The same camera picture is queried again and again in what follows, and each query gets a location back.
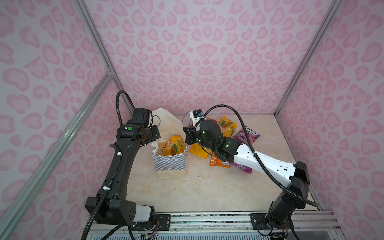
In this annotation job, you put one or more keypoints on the yellow candy snack bag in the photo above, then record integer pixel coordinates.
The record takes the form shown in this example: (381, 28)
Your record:
(227, 126)

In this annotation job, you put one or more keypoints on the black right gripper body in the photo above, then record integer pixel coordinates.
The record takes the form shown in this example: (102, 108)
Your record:
(199, 137)

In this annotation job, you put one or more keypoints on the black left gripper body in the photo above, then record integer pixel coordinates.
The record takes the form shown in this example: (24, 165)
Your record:
(153, 133)

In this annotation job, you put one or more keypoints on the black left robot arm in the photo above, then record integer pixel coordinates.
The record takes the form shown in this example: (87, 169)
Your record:
(110, 206)

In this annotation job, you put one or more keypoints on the blue checkered paper bag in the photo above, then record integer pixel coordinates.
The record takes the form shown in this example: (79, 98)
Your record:
(168, 166)

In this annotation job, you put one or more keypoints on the purple Fox's candy bag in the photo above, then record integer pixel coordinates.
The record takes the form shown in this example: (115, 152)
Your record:
(241, 136)

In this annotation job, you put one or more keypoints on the left aluminium frame post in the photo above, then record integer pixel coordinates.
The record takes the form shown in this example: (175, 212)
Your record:
(105, 57)

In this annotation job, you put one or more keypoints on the orange snack bag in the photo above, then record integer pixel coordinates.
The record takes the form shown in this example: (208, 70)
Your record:
(215, 161)

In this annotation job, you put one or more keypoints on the yellow gummy snack bag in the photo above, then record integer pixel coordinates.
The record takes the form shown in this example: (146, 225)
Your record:
(174, 146)

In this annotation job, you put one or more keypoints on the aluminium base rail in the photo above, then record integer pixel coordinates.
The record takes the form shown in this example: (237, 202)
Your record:
(308, 225)

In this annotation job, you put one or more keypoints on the diagonal aluminium frame bar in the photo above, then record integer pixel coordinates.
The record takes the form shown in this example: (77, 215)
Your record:
(19, 207)

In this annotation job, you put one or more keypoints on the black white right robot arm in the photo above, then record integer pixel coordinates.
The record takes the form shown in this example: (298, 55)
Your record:
(293, 179)

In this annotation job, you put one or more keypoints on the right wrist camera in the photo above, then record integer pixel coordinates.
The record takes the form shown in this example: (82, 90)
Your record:
(195, 116)

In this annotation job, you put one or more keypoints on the right aluminium frame post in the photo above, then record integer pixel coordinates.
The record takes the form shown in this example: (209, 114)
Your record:
(327, 21)

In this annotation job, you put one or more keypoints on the aluminium frame post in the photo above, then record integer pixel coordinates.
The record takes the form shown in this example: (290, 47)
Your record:
(327, 21)
(105, 57)

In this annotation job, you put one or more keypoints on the purple snack bag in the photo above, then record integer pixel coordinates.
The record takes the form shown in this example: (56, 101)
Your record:
(243, 168)

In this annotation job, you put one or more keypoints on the yellow chips bag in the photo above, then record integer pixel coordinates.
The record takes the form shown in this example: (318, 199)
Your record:
(197, 150)

